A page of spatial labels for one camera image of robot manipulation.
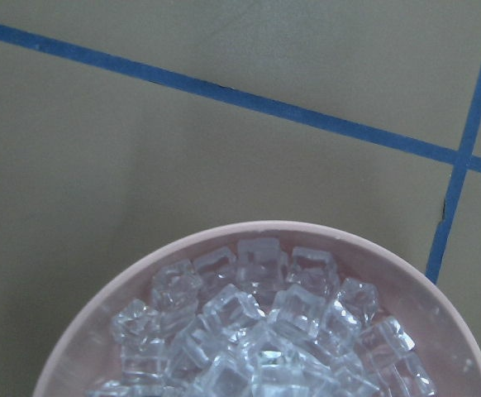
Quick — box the clear ice cubes pile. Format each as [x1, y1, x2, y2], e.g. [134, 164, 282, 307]
[87, 237, 437, 396]

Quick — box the pink bowl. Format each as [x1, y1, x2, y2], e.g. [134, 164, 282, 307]
[33, 220, 481, 396]

